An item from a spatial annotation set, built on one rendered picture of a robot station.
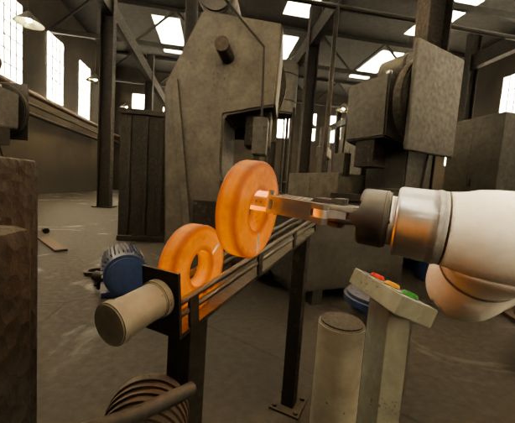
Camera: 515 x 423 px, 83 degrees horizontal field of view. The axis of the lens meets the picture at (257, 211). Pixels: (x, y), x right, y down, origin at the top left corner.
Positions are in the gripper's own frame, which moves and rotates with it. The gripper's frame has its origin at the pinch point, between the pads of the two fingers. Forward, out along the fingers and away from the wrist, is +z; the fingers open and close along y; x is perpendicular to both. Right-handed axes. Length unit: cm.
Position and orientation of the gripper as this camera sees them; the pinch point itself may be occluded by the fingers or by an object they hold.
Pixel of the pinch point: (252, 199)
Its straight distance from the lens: 46.6
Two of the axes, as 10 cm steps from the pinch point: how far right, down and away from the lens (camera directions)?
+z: -8.9, -1.5, 4.2
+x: 1.2, -9.9, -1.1
